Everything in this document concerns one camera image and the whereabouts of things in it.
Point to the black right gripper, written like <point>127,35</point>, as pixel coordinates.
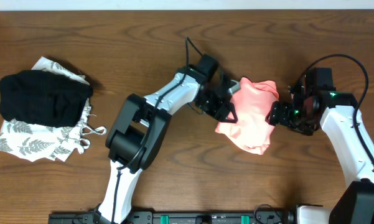
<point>279,114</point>

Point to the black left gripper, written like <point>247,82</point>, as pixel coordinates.
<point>223,108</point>

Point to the pink cloth garment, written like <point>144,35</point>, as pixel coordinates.
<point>252,102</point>

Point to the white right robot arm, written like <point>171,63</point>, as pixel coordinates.
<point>316,104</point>

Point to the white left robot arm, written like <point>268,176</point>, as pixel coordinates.
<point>139,130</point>

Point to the black folded garment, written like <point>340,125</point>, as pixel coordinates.
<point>44,98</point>

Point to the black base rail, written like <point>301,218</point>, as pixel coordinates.
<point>262,214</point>

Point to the white fern-print drawstring bag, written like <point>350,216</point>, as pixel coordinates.
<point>34,141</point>

